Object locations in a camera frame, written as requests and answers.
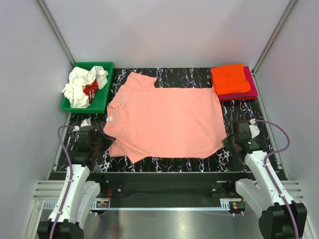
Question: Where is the salmon pink t-shirt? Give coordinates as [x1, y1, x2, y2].
[104, 72, 226, 163]

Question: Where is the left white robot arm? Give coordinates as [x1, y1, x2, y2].
[37, 119, 115, 239]

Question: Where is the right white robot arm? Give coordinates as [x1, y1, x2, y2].
[222, 119, 308, 239]

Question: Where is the green plastic bin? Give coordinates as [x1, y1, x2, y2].
[61, 62, 114, 114]

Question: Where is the magenta folded t-shirt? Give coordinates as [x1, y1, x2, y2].
[219, 66, 258, 102]

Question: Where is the red crumpled t-shirt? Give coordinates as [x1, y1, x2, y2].
[83, 80, 99, 104]

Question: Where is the orange folded t-shirt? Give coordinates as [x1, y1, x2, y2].
[211, 64, 251, 96]

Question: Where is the white crumpled t-shirt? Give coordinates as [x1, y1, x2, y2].
[62, 66, 109, 109]

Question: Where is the white slotted cable duct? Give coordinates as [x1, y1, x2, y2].
[91, 199, 230, 211]

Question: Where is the left aluminium frame post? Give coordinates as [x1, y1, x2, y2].
[35, 0, 76, 67]

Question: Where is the aluminium frame post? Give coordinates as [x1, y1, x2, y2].
[35, 0, 76, 67]
[251, 0, 300, 74]

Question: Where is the right aluminium frame post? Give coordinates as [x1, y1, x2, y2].
[251, 0, 300, 74]

